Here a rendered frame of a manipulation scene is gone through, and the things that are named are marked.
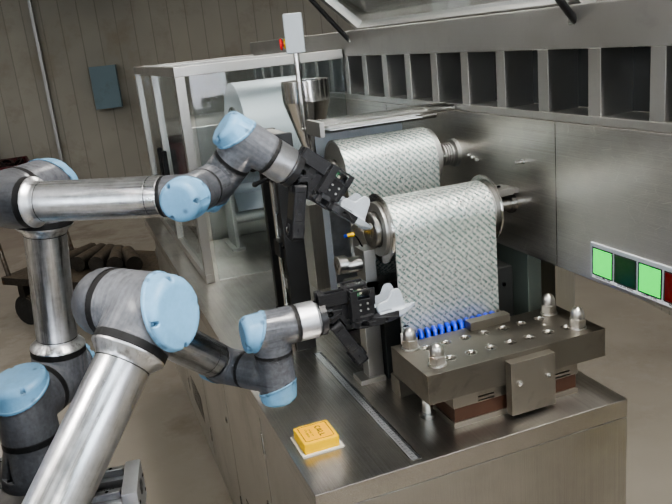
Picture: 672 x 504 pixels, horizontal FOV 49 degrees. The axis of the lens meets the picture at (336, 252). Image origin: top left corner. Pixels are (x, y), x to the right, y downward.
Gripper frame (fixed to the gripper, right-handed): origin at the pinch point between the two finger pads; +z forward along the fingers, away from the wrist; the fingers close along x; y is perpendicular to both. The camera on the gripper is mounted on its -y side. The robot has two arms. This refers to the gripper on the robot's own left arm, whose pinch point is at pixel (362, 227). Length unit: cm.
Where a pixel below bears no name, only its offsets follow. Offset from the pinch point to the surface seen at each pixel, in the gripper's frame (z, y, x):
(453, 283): 22.8, 0.0, -4.7
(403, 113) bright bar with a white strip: 5.7, 29.1, 25.4
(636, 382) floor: 210, 11, 107
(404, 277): 11.8, -4.4, -4.7
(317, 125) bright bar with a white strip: -10.9, 15.2, 25.9
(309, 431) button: 6.3, -39.0, -13.7
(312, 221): 18, -4, 69
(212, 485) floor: 62, -113, 124
